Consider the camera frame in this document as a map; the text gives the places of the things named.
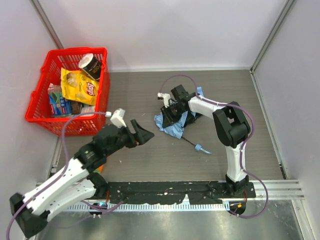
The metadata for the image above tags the light blue folding umbrella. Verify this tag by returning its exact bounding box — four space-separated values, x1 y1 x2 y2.
153 85 212 155

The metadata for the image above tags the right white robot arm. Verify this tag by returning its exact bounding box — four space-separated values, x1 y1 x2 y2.
157 85 251 196

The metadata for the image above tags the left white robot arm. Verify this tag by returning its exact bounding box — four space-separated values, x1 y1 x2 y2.
9 119 155 238

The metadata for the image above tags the orange yellow sponge box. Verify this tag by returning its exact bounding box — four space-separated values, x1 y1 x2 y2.
94 165 104 174

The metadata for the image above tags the white small box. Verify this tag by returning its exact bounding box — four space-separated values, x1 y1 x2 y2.
80 106 96 117

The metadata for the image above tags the brown snack package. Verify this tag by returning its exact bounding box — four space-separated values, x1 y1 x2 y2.
69 100 83 115

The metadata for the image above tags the yellow Lays chip bag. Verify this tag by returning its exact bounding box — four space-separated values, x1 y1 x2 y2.
60 67 99 106

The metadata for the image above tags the blue green sponge pack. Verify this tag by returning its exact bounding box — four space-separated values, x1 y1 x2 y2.
47 83 72 118

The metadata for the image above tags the red plastic shopping basket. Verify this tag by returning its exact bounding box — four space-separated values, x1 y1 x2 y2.
24 47 111 137

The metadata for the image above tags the black cylindrical snack can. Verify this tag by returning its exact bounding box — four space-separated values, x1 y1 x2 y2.
78 53 102 81

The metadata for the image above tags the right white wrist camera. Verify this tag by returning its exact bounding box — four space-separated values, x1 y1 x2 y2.
157 92 171 108

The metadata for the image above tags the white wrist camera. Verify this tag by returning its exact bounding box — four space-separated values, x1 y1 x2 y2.
105 108 127 129
157 92 171 108

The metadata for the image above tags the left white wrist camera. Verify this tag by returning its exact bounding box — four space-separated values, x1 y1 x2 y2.
105 108 127 129

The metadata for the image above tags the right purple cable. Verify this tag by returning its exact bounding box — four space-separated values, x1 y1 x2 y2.
159 74 269 220

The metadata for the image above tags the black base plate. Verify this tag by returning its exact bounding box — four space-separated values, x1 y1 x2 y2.
77 180 257 204

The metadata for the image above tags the white slotted cable duct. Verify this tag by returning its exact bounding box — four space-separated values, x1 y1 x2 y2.
64 201 230 212

